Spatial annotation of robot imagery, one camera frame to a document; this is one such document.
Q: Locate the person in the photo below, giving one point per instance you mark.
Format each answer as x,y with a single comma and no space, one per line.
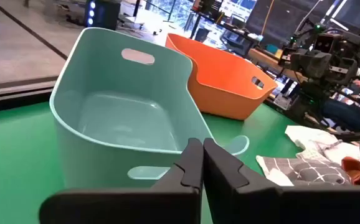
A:
348,115

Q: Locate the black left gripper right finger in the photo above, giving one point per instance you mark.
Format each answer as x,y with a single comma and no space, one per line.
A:
261,205

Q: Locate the green table mat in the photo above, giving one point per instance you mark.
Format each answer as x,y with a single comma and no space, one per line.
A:
12,155

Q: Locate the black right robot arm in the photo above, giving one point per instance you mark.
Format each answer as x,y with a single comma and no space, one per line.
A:
307,93

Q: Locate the black computer tower blue lights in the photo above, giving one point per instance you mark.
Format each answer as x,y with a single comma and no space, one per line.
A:
103,14

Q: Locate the wooden desk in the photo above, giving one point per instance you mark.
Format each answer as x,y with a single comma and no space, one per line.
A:
267,60

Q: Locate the teal plastic basket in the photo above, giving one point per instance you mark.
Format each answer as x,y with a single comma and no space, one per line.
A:
121,118

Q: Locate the orange plastic basket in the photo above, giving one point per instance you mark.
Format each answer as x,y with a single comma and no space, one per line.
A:
223,84

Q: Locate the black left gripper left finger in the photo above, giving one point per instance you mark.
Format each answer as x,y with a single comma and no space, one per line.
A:
167,205

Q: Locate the white red-check towel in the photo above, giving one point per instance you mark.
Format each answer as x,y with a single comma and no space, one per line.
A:
310,137

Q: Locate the grey white-grid towel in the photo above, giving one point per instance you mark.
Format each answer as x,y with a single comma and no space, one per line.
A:
307,172

